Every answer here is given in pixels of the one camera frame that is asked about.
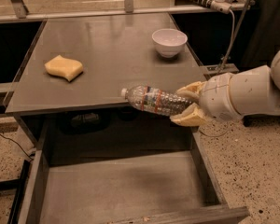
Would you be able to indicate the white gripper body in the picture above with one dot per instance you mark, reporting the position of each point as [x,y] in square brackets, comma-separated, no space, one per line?
[215,96]

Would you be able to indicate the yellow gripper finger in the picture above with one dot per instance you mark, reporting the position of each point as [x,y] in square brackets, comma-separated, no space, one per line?
[191,91]
[191,117]

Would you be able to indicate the clear plastic water bottle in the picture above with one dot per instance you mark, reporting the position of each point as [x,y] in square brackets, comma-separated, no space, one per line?
[156,101]

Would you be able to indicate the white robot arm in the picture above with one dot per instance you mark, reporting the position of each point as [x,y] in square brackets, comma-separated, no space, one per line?
[256,91]

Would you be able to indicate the grey open top drawer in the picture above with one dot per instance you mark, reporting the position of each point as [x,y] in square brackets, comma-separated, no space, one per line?
[139,172]

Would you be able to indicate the grey cabinet counter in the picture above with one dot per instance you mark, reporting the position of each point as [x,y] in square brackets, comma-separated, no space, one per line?
[117,52]

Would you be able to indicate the white bowl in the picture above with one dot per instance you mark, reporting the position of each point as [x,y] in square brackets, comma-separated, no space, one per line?
[169,42]

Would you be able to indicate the dark cabinet at right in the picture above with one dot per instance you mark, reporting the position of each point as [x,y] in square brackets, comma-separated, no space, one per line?
[263,34]

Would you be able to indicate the yellow sponge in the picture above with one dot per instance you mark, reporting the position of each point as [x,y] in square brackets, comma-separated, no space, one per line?
[64,67]

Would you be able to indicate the white flexible-handle device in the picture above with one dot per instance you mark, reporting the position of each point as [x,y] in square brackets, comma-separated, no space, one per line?
[217,5]

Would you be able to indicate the metal frame rail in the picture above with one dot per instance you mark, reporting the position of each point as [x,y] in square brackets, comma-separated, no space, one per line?
[115,10]

